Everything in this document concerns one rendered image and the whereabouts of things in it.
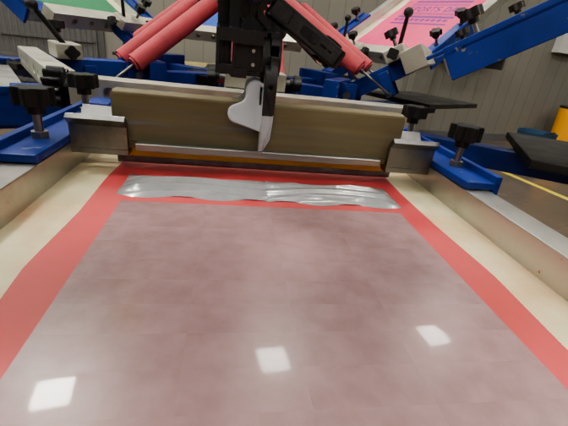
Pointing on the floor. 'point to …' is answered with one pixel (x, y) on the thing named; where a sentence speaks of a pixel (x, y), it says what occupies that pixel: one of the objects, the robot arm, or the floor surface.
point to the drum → (561, 123)
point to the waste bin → (537, 133)
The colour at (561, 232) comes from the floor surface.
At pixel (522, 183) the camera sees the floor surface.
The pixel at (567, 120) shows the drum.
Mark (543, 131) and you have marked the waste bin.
